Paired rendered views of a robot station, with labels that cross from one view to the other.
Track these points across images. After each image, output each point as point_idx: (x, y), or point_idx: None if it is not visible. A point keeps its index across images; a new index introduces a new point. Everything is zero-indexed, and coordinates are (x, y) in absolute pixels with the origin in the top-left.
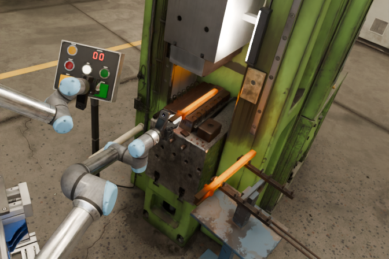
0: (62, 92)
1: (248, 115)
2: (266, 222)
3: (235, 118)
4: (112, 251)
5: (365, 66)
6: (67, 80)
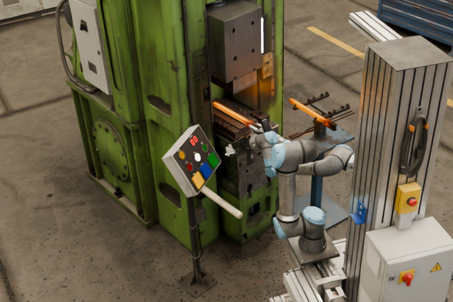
0: (276, 143)
1: (267, 86)
2: (348, 107)
3: (261, 97)
4: (273, 269)
5: (56, 40)
6: (272, 133)
